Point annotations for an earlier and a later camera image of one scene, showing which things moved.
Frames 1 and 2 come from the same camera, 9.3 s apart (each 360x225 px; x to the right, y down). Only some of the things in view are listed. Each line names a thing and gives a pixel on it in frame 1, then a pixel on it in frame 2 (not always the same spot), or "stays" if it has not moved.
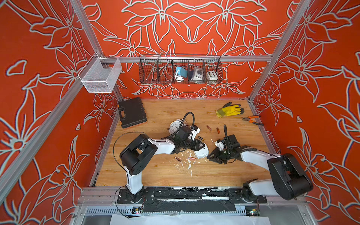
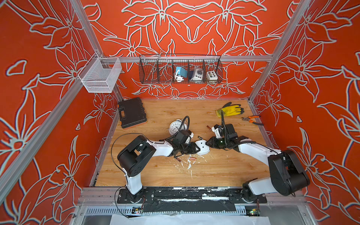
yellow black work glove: x=228 y=110 stays
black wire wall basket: x=180 y=69 stays
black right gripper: x=215 y=156 → x=213 y=142
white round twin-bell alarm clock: x=174 y=126 stays
